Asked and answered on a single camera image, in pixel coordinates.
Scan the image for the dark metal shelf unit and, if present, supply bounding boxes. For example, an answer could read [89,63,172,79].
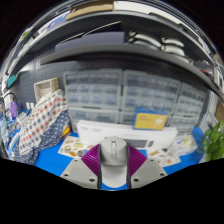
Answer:
[5,0,224,103]

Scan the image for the white keyboard box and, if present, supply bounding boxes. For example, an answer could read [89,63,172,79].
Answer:
[76,119,179,150]

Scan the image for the white woven basket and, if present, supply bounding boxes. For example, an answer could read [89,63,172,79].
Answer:
[33,77,61,103]

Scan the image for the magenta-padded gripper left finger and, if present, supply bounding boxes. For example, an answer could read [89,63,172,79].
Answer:
[59,143,103,190]

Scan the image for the food sticker sheet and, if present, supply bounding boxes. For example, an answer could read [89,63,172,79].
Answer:
[57,134,96,159]

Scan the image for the white disposable glove box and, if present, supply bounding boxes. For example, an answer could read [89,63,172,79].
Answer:
[172,134,198,157]

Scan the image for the green potted plant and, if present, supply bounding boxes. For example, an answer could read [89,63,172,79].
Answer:
[199,119,224,163]

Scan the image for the navy polka dot cloth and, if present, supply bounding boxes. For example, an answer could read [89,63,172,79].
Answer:
[12,109,72,166]

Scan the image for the yellow and blue box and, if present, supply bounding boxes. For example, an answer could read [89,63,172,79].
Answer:
[132,106,170,131]

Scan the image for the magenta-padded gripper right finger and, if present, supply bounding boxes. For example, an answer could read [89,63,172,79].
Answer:
[125,143,168,190]

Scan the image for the checkered red blue cloth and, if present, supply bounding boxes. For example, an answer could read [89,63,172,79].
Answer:
[18,88,68,156]

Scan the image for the grey computer mouse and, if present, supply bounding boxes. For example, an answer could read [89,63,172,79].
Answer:
[99,136,130,190]

